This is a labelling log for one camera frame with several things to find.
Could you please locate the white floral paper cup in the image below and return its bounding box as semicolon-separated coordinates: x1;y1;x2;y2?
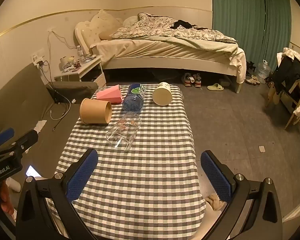
152;82;173;106

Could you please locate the white cup on floor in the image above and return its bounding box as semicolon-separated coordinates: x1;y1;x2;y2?
6;177;21;193

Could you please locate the brown kraft paper cup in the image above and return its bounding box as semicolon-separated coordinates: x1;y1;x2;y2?
79;98;112;124

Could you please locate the clear glass cup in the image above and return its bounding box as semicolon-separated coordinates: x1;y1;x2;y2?
106;112;141;152

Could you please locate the pink paper cup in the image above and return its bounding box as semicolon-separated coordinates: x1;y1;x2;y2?
96;85;122;104

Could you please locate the blue plastic cup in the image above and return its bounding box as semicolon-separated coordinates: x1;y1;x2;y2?
122;83;146;114

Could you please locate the crumpled tissue on sofa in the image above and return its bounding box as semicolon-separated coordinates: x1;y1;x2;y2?
34;120;47;133

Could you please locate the lit phone screen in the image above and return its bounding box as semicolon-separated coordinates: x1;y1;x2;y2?
26;165;41;178

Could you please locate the dark grey sofa cushion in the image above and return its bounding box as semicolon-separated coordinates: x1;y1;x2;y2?
46;81;98;104

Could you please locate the white paper scrap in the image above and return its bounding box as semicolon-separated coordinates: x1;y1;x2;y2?
258;146;266;153

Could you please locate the white nightstand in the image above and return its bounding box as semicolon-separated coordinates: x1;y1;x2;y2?
54;56;107;88

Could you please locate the checkered tablecloth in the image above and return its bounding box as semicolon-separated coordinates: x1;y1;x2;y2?
56;84;206;239

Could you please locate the green slipper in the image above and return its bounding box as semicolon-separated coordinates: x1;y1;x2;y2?
207;83;224;91

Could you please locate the wooden chair with clothes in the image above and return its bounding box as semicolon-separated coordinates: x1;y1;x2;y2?
267;47;300;126

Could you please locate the cream pillow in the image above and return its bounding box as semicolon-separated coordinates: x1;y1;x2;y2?
90;9;123;40

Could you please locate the large water jug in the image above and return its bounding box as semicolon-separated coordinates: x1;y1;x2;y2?
256;60;270;83

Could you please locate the pair of sneakers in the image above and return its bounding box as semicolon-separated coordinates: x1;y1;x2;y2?
181;73;202;88

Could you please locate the bed with beige sheet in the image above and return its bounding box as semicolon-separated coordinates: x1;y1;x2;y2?
75;15;247;93

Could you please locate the patterned duvet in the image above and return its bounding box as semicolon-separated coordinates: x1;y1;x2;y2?
110;12;237;44

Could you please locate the green curtain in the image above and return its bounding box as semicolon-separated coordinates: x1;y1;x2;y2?
212;0;292;70

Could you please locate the black garment on bed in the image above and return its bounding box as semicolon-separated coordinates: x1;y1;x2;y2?
170;20;197;29

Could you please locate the white charging cable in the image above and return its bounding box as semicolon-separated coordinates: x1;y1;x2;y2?
49;84;72;121

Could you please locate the white wall power strip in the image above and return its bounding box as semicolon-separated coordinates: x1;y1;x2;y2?
30;48;45;66

